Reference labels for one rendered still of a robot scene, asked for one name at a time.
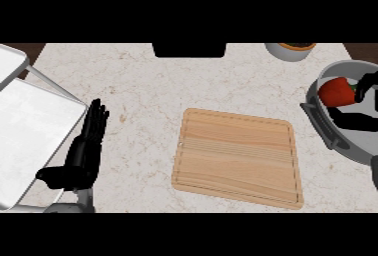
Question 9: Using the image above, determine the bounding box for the grey metal pot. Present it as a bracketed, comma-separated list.
[298, 59, 378, 167]

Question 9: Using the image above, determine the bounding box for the white rounded panel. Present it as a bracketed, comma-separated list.
[0, 43, 29, 92]

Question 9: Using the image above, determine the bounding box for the black box-shaped appliance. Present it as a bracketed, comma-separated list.
[150, 43, 229, 59]

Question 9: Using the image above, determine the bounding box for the white cup with orange rim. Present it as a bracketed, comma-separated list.
[263, 43, 317, 63]

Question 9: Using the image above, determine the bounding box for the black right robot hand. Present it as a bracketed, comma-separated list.
[326, 71, 378, 133]

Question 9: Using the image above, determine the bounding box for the wooden cutting board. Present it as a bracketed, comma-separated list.
[170, 107, 305, 211]

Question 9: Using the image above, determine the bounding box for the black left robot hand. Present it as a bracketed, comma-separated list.
[34, 98, 110, 193]

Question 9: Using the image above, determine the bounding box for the large white flat tray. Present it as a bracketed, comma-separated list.
[0, 77, 90, 212]

